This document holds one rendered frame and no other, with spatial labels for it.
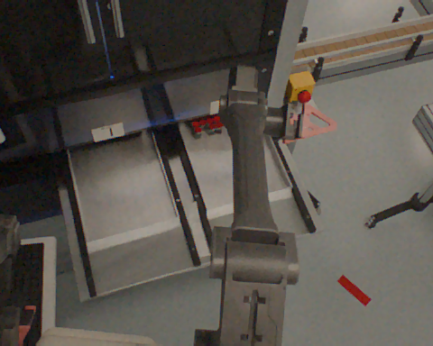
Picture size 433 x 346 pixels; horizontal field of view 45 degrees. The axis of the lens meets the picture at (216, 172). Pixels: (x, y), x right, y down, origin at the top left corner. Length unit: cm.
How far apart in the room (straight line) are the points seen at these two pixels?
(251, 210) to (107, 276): 81
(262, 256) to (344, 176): 205
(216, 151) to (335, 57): 53
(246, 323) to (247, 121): 36
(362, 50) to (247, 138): 108
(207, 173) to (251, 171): 80
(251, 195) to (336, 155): 202
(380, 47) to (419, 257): 110
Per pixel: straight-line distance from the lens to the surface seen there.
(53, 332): 99
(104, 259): 148
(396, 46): 194
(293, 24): 138
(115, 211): 152
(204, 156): 160
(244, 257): 65
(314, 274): 243
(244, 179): 76
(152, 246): 147
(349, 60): 183
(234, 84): 103
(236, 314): 65
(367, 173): 272
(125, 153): 161
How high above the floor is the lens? 225
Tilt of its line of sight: 61 degrees down
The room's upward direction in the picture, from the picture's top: 5 degrees clockwise
